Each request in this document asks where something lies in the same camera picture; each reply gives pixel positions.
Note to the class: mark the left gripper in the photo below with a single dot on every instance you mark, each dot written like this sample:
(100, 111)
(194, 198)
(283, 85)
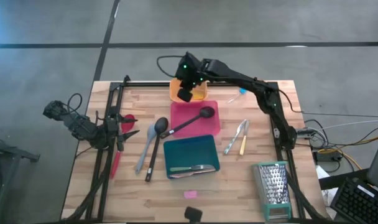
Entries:
(114, 130)

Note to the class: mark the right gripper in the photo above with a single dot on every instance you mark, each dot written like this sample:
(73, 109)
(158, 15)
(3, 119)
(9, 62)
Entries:
(190, 70)

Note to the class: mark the red spoon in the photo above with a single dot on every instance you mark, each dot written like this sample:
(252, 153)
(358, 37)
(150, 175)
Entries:
(127, 124)

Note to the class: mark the grey spoon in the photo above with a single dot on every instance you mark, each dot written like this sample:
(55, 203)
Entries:
(151, 132)

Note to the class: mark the black serving spoon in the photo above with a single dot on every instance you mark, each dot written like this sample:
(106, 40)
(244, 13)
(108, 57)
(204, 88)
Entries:
(161, 124)

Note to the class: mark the black ladle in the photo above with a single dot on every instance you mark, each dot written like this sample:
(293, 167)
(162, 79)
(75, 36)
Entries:
(207, 112)

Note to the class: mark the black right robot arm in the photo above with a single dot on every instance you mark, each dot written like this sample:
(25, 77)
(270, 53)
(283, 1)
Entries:
(254, 87)

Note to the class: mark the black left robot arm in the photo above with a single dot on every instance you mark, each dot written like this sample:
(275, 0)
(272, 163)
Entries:
(80, 126)

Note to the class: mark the orange plastic bin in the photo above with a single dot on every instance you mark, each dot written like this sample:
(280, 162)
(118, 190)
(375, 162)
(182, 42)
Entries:
(174, 93)

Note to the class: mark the pink plastic bin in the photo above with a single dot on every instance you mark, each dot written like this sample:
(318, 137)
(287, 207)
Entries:
(204, 127)

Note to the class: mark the teal plastic bin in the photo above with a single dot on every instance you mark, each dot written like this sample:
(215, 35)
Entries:
(189, 152)

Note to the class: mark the black floor stand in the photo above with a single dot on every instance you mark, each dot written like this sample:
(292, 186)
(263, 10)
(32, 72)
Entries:
(8, 155)

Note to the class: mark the grey connector box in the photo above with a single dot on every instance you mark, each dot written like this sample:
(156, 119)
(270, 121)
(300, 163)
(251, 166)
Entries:
(305, 133)

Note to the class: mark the teal framed metal grater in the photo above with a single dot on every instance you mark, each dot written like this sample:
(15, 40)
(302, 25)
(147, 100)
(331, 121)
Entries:
(271, 186)

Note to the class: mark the black power box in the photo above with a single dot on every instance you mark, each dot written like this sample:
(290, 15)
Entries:
(327, 155)

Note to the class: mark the white paper sheet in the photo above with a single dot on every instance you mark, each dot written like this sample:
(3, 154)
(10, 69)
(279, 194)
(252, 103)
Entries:
(324, 186)

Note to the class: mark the black operator desk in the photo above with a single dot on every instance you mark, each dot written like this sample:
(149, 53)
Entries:
(344, 179)

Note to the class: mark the black keyboard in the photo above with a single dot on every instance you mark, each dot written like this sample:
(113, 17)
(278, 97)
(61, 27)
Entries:
(360, 202)

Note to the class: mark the black aluminium rig frame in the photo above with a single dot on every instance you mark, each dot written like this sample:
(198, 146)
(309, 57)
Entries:
(195, 84)

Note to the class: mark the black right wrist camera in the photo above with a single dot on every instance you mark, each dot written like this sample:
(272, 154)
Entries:
(185, 95)

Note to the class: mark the black table-level camera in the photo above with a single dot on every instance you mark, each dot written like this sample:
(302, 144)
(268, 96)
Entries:
(193, 214)

